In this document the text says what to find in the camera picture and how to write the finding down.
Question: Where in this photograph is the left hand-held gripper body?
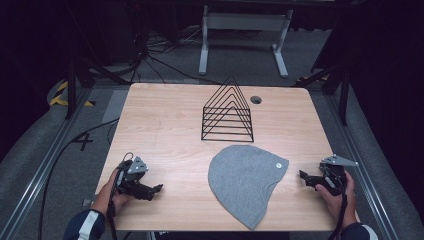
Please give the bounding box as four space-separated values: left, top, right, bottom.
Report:
115 155 156 202

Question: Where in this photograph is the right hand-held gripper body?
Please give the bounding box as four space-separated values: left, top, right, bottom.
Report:
305 154 360 197

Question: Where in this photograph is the grey knit beanie hat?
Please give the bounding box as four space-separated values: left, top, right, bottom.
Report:
207 144 290 231

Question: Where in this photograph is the black wire triangular rack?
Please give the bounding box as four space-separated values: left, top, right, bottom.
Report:
200 75 255 144

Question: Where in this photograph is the person's left hand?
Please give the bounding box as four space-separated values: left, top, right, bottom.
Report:
91 168 135 218

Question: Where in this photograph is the person's right hand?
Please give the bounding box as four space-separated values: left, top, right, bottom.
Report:
314 170 359 230

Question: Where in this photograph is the black metal stand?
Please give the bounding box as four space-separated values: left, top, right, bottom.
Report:
65 57 131 120
293 64 351 127

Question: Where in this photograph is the yellow black floor tape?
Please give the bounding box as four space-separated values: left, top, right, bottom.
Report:
49 81 97 108

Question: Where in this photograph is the aluminium floor rail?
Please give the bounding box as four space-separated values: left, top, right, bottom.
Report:
324 94 401 240
0 87 94 240

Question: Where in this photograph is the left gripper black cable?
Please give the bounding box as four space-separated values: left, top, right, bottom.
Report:
105 152 135 240

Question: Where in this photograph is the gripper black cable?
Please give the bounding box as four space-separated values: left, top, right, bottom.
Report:
327 193 349 240
105 152 135 240

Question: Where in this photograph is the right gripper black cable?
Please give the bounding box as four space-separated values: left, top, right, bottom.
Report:
327 193 349 240

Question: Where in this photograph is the black floor cable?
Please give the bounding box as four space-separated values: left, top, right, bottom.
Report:
38 117 120 240

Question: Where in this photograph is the bundle of floor cables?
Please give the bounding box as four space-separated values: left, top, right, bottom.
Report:
131 24 221 85

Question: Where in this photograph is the white metal desk frame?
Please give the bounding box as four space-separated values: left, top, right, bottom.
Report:
197 5 294 79

